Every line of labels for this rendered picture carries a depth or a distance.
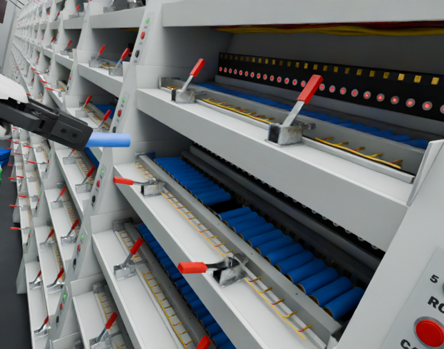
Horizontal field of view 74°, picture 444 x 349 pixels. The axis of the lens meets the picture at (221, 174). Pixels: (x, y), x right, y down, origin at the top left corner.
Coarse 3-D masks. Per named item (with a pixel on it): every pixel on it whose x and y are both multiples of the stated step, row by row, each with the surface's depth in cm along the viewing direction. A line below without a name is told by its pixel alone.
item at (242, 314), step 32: (128, 160) 72; (128, 192) 63; (256, 192) 57; (160, 224) 50; (320, 224) 46; (192, 256) 42; (192, 288) 42; (224, 288) 37; (256, 288) 38; (224, 320) 36; (256, 320) 33; (288, 320) 33
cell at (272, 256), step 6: (288, 246) 43; (294, 246) 43; (300, 246) 44; (276, 252) 42; (282, 252) 42; (288, 252) 42; (294, 252) 43; (300, 252) 43; (270, 258) 40; (276, 258) 41; (282, 258) 41
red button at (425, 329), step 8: (424, 320) 20; (416, 328) 20; (424, 328) 20; (432, 328) 19; (440, 328) 19; (424, 336) 20; (432, 336) 19; (440, 336) 19; (432, 344) 19; (440, 344) 19
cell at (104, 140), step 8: (96, 136) 36; (104, 136) 37; (112, 136) 38; (120, 136) 38; (128, 136) 39; (88, 144) 36; (96, 144) 37; (104, 144) 37; (112, 144) 38; (120, 144) 38; (128, 144) 39
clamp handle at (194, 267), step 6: (180, 264) 34; (186, 264) 34; (192, 264) 35; (198, 264) 35; (204, 264) 36; (210, 264) 37; (216, 264) 37; (222, 264) 38; (228, 264) 37; (180, 270) 33; (186, 270) 33; (192, 270) 34; (198, 270) 34; (204, 270) 35; (210, 270) 36; (216, 270) 36
